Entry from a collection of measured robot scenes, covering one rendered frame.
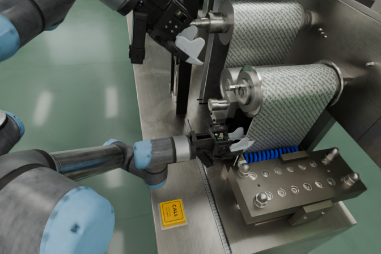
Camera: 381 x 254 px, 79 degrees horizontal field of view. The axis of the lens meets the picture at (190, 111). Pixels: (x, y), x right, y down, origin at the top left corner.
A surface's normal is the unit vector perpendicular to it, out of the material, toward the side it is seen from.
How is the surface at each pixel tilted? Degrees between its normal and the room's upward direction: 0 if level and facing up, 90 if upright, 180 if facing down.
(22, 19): 73
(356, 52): 90
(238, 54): 92
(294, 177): 0
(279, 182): 0
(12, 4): 43
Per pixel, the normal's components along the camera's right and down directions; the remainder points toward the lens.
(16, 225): -0.14, -0.27
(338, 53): -0.97, 0.11
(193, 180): 0.09, -0.70
